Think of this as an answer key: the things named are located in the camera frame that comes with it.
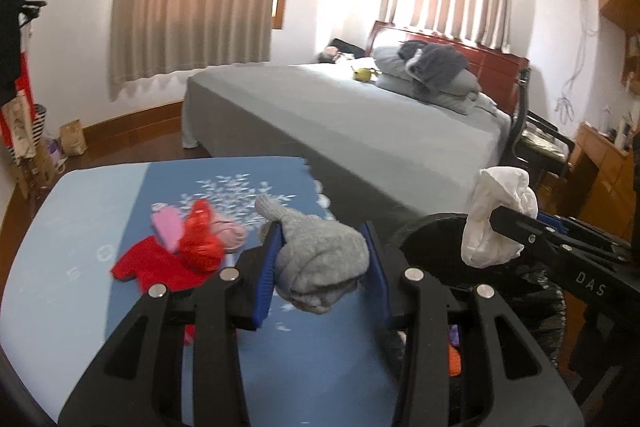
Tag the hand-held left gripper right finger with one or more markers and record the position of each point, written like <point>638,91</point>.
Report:
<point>375,277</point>

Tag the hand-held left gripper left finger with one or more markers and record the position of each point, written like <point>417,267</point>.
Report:
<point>267,267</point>

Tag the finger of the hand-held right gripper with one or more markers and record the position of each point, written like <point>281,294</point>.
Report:
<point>590,233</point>
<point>530,234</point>

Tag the white cloth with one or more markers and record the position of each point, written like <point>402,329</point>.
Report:
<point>490,237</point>

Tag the grey knit sock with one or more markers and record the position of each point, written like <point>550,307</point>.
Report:
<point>320,252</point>

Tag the black bin with black liner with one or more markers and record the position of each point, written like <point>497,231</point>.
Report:
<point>440,257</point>

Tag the orange foam net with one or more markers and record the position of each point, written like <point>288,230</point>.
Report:
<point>454,362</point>

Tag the wooden desk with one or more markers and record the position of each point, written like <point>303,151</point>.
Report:
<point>605,177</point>

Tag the red plastic bag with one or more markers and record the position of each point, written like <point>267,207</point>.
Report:
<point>200,247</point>

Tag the black chair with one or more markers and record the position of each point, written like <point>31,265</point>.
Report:
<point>542,144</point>

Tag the bright pink cloth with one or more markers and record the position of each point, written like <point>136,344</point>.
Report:
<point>167,227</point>

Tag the red cloth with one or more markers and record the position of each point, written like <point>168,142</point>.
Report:
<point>150,267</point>

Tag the bed with grey sheet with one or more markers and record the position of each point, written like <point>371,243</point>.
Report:
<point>325,122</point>

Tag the red wooden headboard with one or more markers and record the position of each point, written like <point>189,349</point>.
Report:
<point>492,67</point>

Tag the dark grey garment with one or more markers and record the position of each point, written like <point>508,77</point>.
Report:
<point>440,62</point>

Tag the blue leaf print tablecloth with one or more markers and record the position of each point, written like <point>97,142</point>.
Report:
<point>75,232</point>

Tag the grey pillow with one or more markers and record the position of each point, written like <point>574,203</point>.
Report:
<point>390,64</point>

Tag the pink soft item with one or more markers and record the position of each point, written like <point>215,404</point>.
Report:
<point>331,54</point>

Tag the black bag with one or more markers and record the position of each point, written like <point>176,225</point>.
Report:
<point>350,48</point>

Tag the brown paper bag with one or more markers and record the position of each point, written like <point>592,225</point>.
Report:
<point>73,138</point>

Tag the purple and white bag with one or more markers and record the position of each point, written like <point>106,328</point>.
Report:
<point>55,154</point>

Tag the cardboard box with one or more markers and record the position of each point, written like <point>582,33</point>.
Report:
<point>37,174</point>

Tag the striped bag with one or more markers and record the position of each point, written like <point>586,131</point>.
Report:
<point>40,127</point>

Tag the beige tote bag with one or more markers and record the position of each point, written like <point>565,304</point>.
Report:
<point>20,127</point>

